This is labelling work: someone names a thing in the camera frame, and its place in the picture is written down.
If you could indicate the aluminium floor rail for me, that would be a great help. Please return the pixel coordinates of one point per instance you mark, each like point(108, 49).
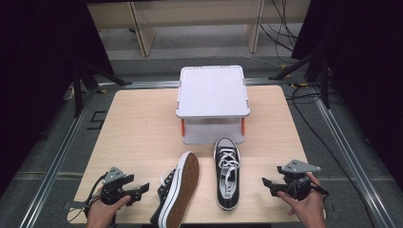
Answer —
point(348, 158)
point(53, 167)
point(149, 85)

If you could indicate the black metal stand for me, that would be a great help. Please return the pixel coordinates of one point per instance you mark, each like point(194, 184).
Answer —
point(77, 91)
point(324, 82)

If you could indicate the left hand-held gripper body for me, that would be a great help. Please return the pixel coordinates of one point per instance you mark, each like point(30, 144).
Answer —
point(113, 177)

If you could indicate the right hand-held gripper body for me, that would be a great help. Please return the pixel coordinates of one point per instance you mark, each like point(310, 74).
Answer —
point(299, 183)

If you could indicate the beige wooden bench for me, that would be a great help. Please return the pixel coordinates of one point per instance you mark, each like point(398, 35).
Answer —
point(202, 12)

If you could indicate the person's right hand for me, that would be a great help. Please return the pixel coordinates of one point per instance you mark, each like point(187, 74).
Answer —
point(310, 210)

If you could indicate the black white canvas sneaker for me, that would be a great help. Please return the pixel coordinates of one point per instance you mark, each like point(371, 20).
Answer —
point(226, 177)
point(185, 190)

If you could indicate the dark curtain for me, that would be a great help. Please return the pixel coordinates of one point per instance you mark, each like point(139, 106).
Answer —
point(364, 63)
point(38, 79)

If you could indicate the yellow tape piece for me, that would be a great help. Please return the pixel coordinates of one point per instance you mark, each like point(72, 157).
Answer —
point(284, 70)
point(299, 85)

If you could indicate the person's left hand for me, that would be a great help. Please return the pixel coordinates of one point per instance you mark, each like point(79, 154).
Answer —
point(101, 213)

